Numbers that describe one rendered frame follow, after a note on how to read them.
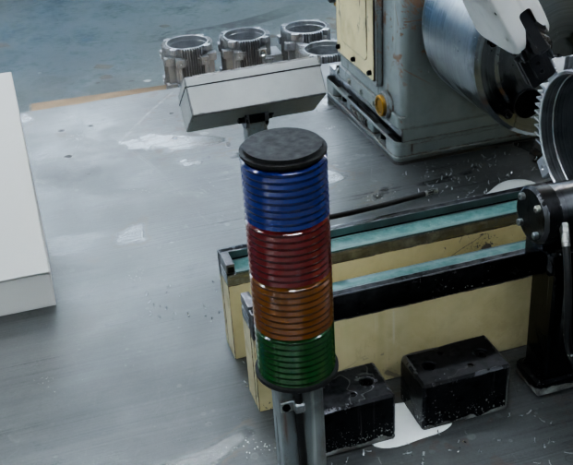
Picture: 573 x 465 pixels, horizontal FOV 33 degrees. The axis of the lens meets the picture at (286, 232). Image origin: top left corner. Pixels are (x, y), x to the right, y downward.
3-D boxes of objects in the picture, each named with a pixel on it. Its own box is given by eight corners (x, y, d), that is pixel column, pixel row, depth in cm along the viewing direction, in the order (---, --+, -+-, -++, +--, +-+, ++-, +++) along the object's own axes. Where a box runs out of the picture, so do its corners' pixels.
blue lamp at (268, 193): (313, 186, 71) (310, 130, 69) (341, 223, 66) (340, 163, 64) (234, 202, 70) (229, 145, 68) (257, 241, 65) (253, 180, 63)
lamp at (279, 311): (318, 290, 76) (316, 240, 74) (345, 331, 71) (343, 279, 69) (244, 306, 75) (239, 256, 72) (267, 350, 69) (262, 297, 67)
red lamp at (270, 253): (316, 240, 74) (313, 186, 71) (343, 279, 69) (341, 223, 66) (239, 256, 72) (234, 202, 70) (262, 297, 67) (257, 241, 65)
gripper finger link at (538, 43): (498, -9, 103) (494, 8, 109) (544, 47, 102) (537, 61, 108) (507, -16, 103) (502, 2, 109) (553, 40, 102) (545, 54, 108)
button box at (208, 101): (315, 111, 126) (304, 72, 127) (328, 93, 119) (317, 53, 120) (185, 133, 122) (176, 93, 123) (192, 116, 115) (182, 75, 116)
